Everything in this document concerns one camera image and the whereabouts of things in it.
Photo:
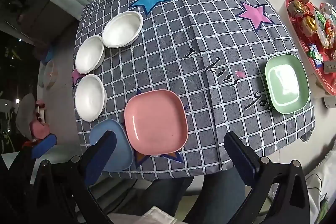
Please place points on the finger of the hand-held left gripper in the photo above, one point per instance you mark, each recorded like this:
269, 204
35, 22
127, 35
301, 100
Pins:
44, 146

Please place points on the glass jar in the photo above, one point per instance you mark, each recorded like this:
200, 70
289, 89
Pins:
296, 8

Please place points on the blue jeans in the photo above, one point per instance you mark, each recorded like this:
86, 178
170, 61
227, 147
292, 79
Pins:
210, 197

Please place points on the white fabric bag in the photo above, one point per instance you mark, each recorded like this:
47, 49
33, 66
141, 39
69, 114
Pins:
321, 187

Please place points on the grey checked star tablecloth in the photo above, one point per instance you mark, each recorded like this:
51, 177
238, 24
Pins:
183, 43

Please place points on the pink square plate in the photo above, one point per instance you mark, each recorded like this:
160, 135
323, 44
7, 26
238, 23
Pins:
155, 121

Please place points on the pile of packaged snacks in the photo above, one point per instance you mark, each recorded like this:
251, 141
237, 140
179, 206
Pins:
302, 45

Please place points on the large white bowl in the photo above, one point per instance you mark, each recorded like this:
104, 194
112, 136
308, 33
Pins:
120, 29

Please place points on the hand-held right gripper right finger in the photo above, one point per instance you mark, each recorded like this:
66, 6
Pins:
242, 159

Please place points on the small green box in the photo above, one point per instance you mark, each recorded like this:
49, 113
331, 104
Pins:
315, 54

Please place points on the pink plush toy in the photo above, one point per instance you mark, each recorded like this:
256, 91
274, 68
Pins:
39, 130

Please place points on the green square plate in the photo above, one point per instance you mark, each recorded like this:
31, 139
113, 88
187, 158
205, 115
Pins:
286, 82

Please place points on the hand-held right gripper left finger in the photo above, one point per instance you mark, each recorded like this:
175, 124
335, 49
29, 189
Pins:
99, 158

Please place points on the pile of snack bags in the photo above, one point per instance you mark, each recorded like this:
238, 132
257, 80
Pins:
326, 27

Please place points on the white folded paper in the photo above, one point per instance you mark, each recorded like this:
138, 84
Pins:
147, 217

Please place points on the gold jar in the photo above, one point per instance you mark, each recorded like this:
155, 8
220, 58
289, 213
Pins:
309, 26

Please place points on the blue square plate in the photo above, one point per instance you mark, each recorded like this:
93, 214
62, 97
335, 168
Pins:
125, 153

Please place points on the blue basin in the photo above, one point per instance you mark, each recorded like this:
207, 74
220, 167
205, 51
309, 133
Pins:
48, 54

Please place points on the clear plastic basin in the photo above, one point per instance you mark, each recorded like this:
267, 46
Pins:
48, 74

